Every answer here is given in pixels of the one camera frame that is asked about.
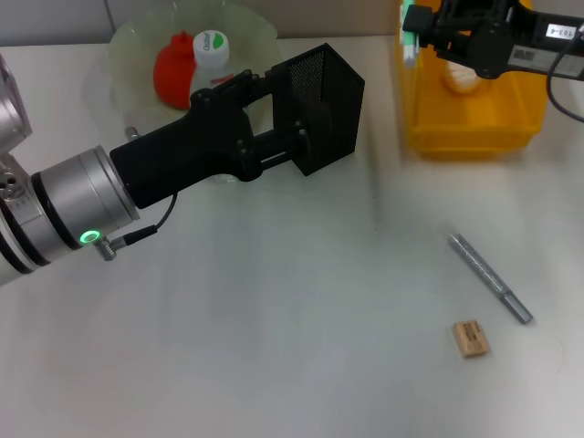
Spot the mint green pen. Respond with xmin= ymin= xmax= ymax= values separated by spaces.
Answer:
xmin=401 ymin=3 xmax=421 ymax=68

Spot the pale green glass fruit plate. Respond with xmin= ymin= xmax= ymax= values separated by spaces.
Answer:
xmin=107 ymin=0 xmax=280 ymax=139

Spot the tan eraser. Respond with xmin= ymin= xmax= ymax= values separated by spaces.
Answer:
xmin=452 ymin=319 xmax=492 ymax=360

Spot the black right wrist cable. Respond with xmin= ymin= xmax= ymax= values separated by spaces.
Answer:
xmin=546 ymin=25 xmax=584 ymax=123

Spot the red orange toy fruit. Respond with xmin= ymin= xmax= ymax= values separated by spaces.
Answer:
xmin=151 ymin=30 xmax=200 ymax=111

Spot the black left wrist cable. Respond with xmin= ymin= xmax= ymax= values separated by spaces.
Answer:
xmin=92 ymin=191 xmax=180 ymax=263

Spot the black mesh pen holder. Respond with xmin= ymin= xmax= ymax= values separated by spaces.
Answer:
xmin=264 ymin=43 xmax=367 ymax=177

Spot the yellow plastic bin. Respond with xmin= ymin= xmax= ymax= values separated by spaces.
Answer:
xmin=394 ymin=0 xmax=548 ymax=161

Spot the white paper ball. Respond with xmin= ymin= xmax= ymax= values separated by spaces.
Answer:
xmin=443 ymin=60 xmax=481 ymax=96

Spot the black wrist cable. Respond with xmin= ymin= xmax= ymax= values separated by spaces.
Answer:
xmin=92 ymin=191 xmax=180 ymax=263
xmin=546 ymin=25 xmax=584 ymax=123

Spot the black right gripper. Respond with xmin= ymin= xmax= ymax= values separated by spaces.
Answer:
xmin=402 ymin=0 xmax=584 ymax=82

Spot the clear green-label water bottle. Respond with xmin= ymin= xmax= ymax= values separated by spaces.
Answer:
xmin=191 ymin=28 xmax=239 ymax=184

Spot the grey glitter pen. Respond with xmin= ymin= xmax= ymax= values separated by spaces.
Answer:
xmin=445 ymin=232 xmax=535 ymax=327

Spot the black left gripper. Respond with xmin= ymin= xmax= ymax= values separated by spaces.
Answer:
xmin=109 ymin=68 xmax=338 ymax=212

